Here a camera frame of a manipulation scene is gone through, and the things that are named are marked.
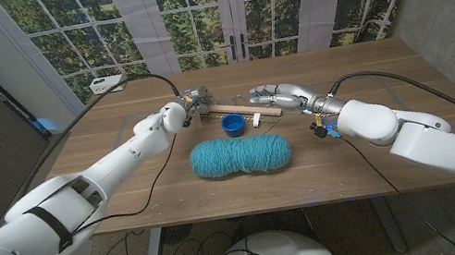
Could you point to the grey table leg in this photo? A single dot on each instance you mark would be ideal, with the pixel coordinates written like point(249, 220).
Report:
point(389, 225)

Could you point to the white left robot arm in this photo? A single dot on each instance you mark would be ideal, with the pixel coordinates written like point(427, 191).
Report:
point(111, 162)

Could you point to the small blue bowl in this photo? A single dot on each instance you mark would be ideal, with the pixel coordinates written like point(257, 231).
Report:
point(233, 125)

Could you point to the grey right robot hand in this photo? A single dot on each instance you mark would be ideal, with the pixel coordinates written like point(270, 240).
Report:
point(292, 95)

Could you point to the white power strip box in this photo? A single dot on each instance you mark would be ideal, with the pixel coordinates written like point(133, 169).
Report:
point(107, 84)

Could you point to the teal yarn skein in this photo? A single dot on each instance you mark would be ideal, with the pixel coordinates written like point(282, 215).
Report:
point(239, 156)

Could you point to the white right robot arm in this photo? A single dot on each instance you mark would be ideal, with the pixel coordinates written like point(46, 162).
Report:
point(446, 145)

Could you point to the printed window backdrop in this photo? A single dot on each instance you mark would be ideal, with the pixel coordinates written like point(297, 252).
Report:
point(188, 12)

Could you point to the small blue object by wall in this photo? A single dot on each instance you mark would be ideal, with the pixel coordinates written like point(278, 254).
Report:
point(44, 124)

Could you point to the wooden strip with metal clips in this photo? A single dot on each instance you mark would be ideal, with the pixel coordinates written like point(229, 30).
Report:
point(248, 109)

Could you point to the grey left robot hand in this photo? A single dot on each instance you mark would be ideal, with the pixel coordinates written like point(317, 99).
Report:
point(199, 97)

